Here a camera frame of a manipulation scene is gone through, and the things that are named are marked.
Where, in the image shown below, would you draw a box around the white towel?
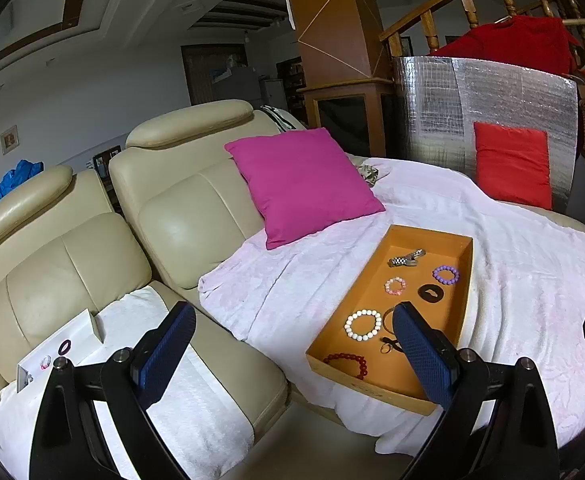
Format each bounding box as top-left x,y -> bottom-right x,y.
0,285 -> 256,480

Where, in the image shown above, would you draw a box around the dark brown ring bracelet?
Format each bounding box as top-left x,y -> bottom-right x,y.
417,283 -> 444,304

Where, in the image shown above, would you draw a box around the magenta cushion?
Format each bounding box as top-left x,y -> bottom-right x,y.
224,127 -> 387,251

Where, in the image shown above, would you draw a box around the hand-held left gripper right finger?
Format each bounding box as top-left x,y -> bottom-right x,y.
391,301 -> 559,480

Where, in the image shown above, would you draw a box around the red bead bracelet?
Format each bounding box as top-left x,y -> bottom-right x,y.
323,352 -> 371,380

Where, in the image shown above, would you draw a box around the orange tray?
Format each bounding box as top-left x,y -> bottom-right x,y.
305,224 -> 474,417

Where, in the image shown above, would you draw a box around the wooden column cabinet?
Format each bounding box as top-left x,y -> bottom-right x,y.
277,0 -> 396,157

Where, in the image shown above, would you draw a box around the wall picture frame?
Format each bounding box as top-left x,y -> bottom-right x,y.
0,125 -> 19,156

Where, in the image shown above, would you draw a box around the silver foil board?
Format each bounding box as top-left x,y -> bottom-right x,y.
391,56 -> 579,213

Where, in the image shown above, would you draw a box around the red cushion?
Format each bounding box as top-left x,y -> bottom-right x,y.
473,121 -> 553,211

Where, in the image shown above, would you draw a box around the black photo frame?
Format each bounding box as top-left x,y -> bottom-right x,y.
92,145 -> 122,180

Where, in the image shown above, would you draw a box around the white refrigerator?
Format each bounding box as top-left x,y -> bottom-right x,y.
211,67 -> 286,111

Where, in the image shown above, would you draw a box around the pink blanket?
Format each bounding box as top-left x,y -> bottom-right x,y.
197,157 -> 585,456

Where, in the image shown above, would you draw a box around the patterned grey cloth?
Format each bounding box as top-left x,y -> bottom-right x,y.
357,162 -> 392,187

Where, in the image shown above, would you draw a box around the white box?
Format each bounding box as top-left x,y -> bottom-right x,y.
16,308 -> 106,393

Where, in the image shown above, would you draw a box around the cream leather sofa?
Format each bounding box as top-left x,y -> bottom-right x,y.
0,99 -> 313,480

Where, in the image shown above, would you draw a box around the white grey bead bracelet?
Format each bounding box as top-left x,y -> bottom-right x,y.
345,309 -> 383,341

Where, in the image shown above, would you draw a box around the blue jacket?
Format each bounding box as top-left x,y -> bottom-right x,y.
0,160 -> 48,211

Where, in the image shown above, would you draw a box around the striped cloth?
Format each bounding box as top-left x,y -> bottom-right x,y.
262,105 -> 299,133

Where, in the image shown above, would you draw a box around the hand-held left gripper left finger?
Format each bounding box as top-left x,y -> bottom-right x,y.
28,301 -> 197,480

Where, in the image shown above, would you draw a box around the red cloth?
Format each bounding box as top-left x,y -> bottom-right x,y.
430,15 -> 585,76

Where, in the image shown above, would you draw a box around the thin bangle with black cord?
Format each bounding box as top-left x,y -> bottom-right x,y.
380,307 -> 404,356

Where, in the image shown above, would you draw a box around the brown door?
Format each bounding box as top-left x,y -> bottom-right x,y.
181,42 -> 248,107

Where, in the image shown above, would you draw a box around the wooden railing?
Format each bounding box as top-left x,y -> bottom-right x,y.
379,0 -> 585,58

